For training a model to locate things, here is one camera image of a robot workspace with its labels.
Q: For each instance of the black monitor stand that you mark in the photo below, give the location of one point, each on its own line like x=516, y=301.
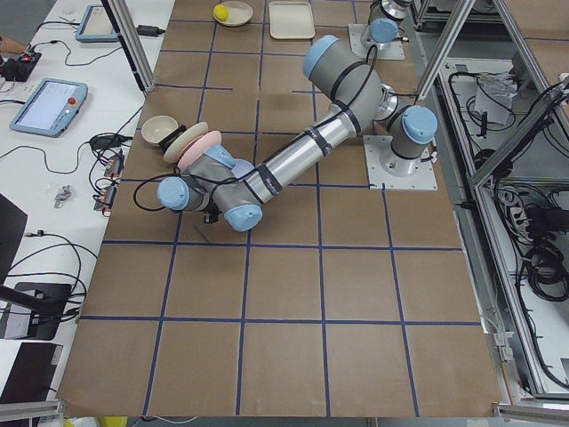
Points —
x=34, y=310

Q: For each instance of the yellow lemon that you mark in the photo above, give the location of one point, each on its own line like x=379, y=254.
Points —
x=220, y=13

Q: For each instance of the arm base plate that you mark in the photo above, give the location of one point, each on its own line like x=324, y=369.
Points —
x=361, y=41
x=385, y=170

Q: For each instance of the far blue teach pendant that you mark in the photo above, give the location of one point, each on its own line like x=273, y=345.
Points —
x=95, y=26

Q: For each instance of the pink plate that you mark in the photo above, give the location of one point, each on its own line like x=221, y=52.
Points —
x=197, y=148

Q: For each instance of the cream round plate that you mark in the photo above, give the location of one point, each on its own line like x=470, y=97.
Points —
x=240, y=13

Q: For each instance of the cream bowl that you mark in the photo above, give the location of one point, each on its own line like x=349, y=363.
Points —
x=156, y=128

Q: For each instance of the white rectangular tray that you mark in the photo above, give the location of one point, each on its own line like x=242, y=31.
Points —
x=291, y=20

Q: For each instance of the blue teach pendant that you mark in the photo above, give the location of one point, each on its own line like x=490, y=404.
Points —
x=50, y=108
x=95, y=26

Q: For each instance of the cream plate in rack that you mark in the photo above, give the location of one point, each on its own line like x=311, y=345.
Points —
x=175, y=149

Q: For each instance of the near blue teach pendant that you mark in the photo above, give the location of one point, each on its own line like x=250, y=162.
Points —
x=50, y=108

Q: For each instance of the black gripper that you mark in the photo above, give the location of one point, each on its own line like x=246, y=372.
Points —
x=209, y=217

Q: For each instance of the black dish rack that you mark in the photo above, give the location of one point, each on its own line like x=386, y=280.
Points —
x=169, y=139

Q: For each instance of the aluminium frame post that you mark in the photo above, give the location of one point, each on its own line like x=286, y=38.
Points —
x=122, y=23

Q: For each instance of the metal clamp piece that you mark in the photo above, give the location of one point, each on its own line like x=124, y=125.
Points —
x=64, y=194

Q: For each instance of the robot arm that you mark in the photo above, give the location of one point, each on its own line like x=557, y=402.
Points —
x=384, y=19
x=206, y=181

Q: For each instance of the light blue plate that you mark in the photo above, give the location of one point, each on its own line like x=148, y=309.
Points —
x=242, y=168

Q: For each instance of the black power adapter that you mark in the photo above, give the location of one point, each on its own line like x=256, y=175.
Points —
x=145, y=30

